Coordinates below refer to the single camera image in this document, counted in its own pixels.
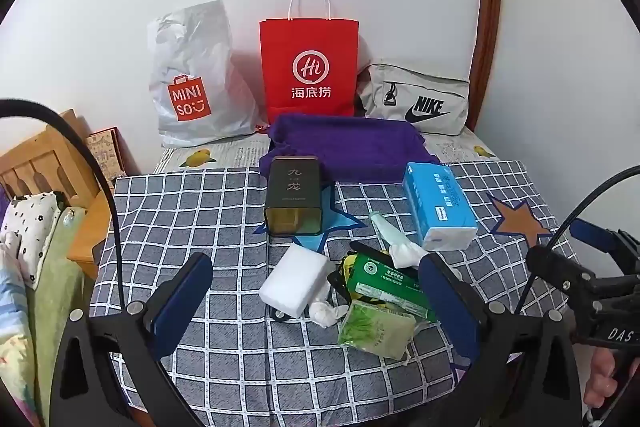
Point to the blue tissue pack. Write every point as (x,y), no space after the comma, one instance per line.
(437,202)

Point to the mint green tube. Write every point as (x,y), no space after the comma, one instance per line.
(382,227)

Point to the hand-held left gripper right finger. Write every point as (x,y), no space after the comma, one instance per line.
(445,307)

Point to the red paper bag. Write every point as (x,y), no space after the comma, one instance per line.
(310,72)

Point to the white tissue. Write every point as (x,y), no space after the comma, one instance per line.
(327,313)

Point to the white polka dot pillow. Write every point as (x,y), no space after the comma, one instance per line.
(32,227)

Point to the dark green tin box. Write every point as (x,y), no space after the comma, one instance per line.
(292,187)

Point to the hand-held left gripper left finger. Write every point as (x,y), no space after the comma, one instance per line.
(182,302)

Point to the purple fleece towel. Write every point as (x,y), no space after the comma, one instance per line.
(360,147)

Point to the person's right hand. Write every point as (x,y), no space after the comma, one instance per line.
(600,387)

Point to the green snack packet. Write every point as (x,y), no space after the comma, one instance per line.
(390,284)

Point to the white glove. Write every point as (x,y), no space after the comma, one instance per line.
(407,254)

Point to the pale green wipes pack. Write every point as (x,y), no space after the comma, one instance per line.
(375,329)

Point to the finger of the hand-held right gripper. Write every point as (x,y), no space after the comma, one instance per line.
(595,237)
(560,269)

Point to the colourful printed quilt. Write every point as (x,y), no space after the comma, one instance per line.
(12,317)

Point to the white plastic shopping bag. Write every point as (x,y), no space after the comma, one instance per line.
(200,72)

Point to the white sponge block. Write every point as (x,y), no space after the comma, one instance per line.
(295,279)

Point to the grey checked tablecloth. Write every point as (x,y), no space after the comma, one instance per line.
(200,217)

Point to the yellow mesh pouch black trim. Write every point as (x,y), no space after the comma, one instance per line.
(347,274)

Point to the small patterned box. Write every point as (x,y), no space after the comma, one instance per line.
(105,154)

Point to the grey waist bag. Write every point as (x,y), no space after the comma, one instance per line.
(420,97)

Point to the fruit print bedsheet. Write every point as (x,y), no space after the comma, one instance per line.
(225,154)

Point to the brown wooden door frame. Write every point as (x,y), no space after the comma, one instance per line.
(487,7)

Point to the green cloth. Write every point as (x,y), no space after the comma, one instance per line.
(55,287)

